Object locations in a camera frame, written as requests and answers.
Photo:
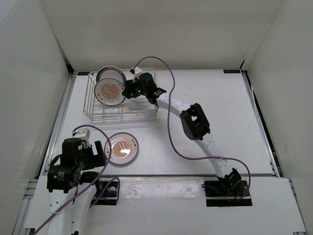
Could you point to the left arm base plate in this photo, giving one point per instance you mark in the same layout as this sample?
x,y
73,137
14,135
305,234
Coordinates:
x,y
108,193

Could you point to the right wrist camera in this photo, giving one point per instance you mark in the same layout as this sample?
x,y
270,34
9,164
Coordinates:
x,y
136,72

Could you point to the orange sunburst plate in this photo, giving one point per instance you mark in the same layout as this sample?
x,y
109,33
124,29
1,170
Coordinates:
x,y
124,147
109,91

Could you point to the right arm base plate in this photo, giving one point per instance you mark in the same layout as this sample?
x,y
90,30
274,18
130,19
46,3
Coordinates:
x,y
216,196

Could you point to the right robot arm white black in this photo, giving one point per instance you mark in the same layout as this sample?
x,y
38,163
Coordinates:
x,y
195,125

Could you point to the green rimmed back plate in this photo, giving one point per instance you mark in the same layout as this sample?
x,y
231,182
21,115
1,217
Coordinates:
x,y
111,72

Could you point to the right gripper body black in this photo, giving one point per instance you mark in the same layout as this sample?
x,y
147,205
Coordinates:
x,y
138,90

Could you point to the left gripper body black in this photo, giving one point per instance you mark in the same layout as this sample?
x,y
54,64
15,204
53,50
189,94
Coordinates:
x,y
86,160

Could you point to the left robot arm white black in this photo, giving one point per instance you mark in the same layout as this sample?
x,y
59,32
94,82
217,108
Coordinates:
x,y
72,184

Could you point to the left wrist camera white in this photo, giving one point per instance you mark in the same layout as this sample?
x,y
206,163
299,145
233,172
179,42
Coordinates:
x,y
84,134

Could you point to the wire dish rack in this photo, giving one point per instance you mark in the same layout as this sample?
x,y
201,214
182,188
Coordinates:
x,y
130,109

